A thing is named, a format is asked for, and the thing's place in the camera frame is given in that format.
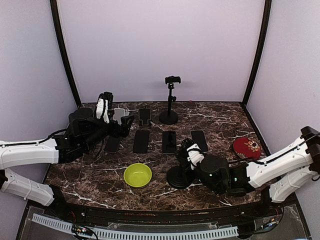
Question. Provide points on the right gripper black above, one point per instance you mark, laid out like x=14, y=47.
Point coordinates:
x=185, y=165

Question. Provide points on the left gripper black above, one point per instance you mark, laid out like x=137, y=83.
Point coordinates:
x=124, y=128

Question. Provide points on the white folding phone stand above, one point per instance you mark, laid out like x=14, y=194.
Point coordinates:
x=119, y=113

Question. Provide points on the black folding phone stand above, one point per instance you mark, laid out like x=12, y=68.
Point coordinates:
x=145, y=116

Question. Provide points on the purple edged phone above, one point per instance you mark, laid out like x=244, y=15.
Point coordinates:
x=112, y=144

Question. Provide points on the large black phone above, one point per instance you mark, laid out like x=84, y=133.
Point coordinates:
x=141, y=141

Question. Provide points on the pink phone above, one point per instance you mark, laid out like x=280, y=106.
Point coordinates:
x=169, y=142

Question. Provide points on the black tall phone stand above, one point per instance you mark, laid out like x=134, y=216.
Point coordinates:
x=170, y=117

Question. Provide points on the green bowl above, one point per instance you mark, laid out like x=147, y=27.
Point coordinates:
x=137, y=175

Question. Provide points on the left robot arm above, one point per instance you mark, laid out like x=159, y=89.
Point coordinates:
x=83, y=133

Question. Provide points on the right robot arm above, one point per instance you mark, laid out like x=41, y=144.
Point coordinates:
x=296, y=164

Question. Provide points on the red bowl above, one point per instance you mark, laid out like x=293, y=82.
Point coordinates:
x=247, y=148

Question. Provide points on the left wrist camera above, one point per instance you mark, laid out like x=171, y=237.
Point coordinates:
x=103, y=105

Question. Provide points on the black front rail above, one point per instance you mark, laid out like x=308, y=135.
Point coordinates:
x=238, y=214

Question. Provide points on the white cable duct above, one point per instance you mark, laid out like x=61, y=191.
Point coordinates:
x=119, y=231

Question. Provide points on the left black corner post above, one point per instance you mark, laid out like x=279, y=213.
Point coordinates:
x=63, y=51

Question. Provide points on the black corner post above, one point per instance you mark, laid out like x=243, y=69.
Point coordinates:
x=63, y=51
x=258, y=53

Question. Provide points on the right black corner post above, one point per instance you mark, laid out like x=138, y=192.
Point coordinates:
x=258, y=53

